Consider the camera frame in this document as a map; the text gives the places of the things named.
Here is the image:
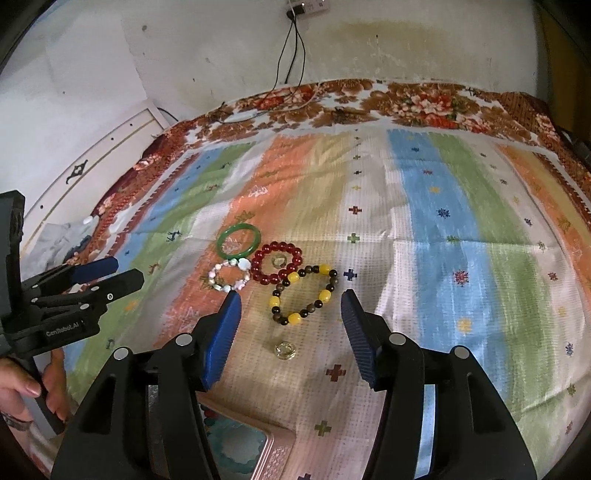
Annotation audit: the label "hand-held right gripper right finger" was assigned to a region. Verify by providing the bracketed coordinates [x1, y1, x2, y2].
[340, 288, 539, 480]

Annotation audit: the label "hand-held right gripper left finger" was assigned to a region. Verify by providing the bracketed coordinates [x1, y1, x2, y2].
[51, 292, 243, 480]

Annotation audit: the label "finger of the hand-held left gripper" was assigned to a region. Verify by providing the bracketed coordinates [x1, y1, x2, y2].
[30, 269, 145, 324]
[21, 257, 119, 296]

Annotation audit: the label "yellow and brown bead bracelet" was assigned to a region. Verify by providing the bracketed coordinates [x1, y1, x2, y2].
[269, 263, 340, 326]

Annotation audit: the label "dark bead bracelets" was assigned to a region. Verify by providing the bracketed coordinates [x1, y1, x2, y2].
[250, 241, 303, 284]

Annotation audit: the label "white bead bracelet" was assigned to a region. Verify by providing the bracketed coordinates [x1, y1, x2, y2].
[207, 258, 252, 294]

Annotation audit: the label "green jade bangle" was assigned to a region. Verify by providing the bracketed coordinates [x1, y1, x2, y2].
[218, 224, 262, 259]

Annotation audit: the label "rose gold tin box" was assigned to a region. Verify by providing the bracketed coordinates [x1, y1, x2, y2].
[196, 401, 296, 480]

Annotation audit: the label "person's left hand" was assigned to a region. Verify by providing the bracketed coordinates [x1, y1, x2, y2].
[0, 348, 70, 432]

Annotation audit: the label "grey cloth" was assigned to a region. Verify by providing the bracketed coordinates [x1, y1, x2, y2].
[23, 222, 93, 278]

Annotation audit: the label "white headboard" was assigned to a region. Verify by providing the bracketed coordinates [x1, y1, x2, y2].
[21, 98, 167, 241]

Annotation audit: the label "striped colourful blanket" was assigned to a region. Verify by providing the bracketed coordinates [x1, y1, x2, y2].
[60, 127, 587, 480]

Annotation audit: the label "white power strip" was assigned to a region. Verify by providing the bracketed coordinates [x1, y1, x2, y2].
[286, 0, 331, 14]

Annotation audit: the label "mustard hanging garment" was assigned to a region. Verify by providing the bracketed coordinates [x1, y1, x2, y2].
[538, 7, 591, 107]

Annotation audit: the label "black power cable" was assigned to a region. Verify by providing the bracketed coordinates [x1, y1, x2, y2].
[272, 11, 298, 88]
[284, 18, 308, 86]

